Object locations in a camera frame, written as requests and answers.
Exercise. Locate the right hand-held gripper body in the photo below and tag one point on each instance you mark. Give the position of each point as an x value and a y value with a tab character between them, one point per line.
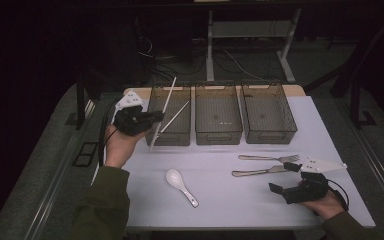
308	190

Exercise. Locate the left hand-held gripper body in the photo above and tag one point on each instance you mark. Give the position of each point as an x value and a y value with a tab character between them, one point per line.
130	120

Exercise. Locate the grey mesh plastic basket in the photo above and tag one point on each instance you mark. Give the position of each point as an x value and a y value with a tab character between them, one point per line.
268	111
176	126
218	113

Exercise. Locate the metal fork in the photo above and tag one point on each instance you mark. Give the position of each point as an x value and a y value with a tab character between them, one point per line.
256	172
263	158

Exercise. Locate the white ceramic spoon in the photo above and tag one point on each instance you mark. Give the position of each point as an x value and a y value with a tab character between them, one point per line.
175	177

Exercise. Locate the person's left hand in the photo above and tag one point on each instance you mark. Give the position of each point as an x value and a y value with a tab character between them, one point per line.
121	146

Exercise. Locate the white table cover sheet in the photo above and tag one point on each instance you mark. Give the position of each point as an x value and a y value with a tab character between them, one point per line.
233	203

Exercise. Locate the black metal stand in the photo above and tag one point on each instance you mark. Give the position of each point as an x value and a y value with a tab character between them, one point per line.
356	106

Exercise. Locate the aluminium rail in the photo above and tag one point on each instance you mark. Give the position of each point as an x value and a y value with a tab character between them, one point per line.
376	173
51	190

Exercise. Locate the white metal table frame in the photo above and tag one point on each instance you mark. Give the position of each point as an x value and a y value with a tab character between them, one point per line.
210	50

